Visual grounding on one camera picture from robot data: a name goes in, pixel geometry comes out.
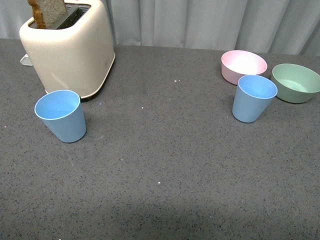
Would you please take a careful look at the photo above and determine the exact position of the green bowl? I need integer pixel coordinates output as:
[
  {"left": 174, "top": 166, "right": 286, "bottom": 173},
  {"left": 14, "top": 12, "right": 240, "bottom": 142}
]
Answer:
[{"left": 271, "top": 63, "right": 320, "bottom": 104}]

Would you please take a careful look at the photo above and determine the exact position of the cream two-slot toaster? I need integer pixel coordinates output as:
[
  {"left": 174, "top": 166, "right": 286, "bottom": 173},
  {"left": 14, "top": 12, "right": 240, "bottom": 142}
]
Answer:
[{"left": 19, "top": 0, "right": 116, "bottom": 99}]

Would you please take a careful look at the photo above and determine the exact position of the light blue cup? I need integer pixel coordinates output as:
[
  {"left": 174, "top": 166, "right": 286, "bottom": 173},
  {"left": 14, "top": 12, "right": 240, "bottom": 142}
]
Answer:
[
  {"left": 34, "top": 89, "right": 87, "bottom": 143},
  {"left": 232, "top": 75, "right": 278, "bottom": 123}
]

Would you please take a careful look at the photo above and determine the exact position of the white power plug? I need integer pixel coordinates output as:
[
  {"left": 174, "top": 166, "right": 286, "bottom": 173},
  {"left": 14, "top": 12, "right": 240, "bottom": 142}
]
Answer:
[{"left": 20, "top": 54, "right": 33, "bottom": 67}]

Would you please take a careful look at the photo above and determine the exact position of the grey curtain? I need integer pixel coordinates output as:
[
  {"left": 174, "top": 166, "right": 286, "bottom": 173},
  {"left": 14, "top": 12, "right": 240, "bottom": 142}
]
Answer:
[{"left": 0, "top": 0, "right": 320, "bottom": 56}]

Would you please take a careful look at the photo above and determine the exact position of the brown toast slice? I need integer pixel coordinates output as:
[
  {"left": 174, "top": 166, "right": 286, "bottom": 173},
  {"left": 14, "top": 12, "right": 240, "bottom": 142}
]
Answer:
[{"left": 27, "top": 0, "right": 67, "bottom": 29}]

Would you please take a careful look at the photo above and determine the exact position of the pink bowl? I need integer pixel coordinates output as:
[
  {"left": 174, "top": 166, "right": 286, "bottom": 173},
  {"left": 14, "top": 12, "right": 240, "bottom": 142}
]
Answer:
[{"left": 221, "top": 50, "right": 268, "bottom": 85}]

